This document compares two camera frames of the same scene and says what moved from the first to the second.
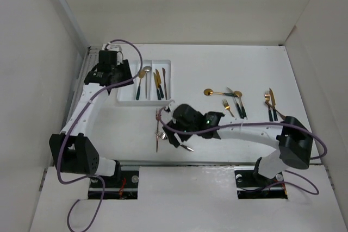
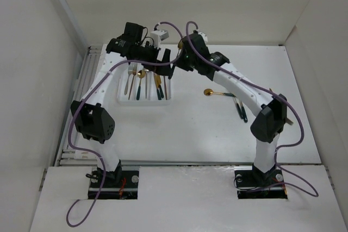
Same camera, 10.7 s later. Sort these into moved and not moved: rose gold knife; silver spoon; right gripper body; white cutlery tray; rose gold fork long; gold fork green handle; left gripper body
Moved: gold fork green handle; left gripper body; right gripper body; rose gold fork long
Not moved: rose gold knife; white cutlery tray; silver spoon
